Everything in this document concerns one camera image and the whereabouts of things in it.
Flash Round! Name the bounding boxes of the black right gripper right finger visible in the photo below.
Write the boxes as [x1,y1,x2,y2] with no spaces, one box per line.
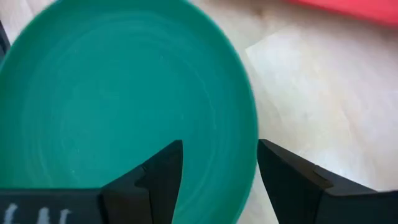
[256,138,379,224]

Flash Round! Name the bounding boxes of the green round plate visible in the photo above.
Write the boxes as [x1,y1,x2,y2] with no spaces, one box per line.
[0,0,259,224]

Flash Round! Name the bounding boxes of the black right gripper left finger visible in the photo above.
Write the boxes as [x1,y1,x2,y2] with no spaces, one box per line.
[99,139,184,224]

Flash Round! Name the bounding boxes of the red plastic tray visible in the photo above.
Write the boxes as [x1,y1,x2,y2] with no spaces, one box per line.
[284,0,398,28]

